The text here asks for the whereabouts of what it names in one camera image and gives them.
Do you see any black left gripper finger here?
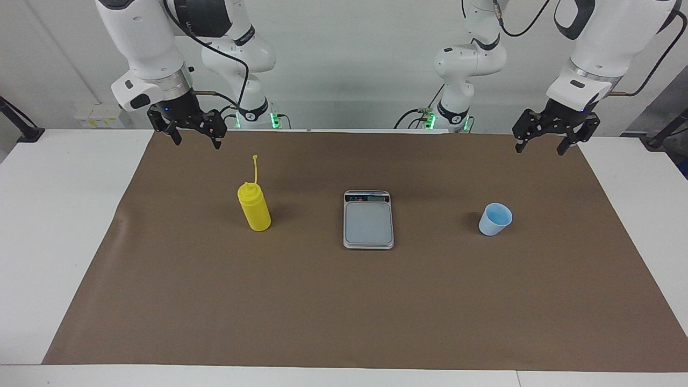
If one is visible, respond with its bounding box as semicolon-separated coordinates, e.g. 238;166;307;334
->
512;109;553;154
557;116;601;156

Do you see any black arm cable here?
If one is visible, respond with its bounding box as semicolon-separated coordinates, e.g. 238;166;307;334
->
161;0;250;116
492;0;688;98

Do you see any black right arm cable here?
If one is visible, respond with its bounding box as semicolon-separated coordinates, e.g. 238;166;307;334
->
161;0;250;116

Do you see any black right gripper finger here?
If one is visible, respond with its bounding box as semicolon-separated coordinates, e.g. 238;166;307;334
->
200;110;226;150
148;105;182;146

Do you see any black base cable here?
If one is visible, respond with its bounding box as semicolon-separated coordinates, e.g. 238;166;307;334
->
394;83;447;130

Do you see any light blue plastic cup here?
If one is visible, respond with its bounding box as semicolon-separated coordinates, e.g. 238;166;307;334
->
478;203;513;237

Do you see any black clamp stand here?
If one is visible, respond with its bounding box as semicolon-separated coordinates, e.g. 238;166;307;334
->
0;96;45;144
640;107;688;150

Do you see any yellow squeeze bottle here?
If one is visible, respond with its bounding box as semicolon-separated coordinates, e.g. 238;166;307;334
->
238;155;272;232

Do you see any brown paper mat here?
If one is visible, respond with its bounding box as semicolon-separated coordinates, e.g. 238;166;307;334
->
42;129;688;373

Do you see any white wall socket box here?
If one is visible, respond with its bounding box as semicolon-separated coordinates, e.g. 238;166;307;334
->
74;103;125;128

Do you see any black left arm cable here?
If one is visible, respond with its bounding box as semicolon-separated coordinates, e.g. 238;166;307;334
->
492;0;688;98

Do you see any silver digital kitchen scale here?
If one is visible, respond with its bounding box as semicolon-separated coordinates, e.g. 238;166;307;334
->
343;190;395;250

